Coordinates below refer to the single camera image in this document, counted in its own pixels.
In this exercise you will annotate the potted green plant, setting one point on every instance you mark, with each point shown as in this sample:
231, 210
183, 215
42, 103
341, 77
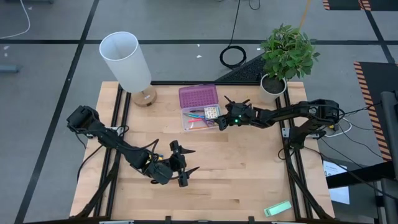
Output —
286, 56

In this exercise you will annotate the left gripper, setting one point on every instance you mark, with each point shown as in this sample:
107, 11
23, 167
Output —
161, 171

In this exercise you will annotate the pink pen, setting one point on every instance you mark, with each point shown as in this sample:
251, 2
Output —
194, 120

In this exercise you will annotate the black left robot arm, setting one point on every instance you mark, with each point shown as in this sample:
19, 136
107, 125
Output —
109, 138

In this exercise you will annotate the black perforated floor mat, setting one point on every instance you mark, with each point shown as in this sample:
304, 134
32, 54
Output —
245, 73

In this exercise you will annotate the grey metal pole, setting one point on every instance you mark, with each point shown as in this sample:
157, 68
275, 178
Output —
388, 140

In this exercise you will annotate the mint green box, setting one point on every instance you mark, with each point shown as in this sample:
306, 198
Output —
277, 208

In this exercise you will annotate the clear purple-lid pencil case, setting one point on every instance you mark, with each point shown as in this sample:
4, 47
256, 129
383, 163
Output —
197, 96

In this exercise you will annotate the purple scissors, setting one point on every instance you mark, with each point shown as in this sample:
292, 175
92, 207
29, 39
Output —
206, 121

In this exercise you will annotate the black aluminium rig frame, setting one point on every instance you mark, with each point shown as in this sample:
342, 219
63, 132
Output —
192, 83

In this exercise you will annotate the orange pencil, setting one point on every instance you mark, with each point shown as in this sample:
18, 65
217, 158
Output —
199, 127

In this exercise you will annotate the black metal beam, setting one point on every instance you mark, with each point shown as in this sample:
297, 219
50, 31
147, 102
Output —
357, 175

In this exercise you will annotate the black marker pen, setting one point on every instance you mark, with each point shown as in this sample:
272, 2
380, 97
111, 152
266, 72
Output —
197, 111

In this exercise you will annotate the white shade table lamp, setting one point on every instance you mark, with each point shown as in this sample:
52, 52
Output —
124, 62

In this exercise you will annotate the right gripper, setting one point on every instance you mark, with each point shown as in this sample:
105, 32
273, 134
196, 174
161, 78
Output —
239, 115

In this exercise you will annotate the grey floor bracket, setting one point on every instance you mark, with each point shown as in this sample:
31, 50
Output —
7, 68

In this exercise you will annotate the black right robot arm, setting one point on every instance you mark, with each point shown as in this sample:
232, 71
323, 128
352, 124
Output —
280, 113

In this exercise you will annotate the white paper sheet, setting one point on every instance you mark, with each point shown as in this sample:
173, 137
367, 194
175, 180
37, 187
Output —
340, 196

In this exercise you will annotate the hazard-striped black floor mat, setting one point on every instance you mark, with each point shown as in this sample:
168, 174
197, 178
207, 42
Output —
382, 77
345, 3

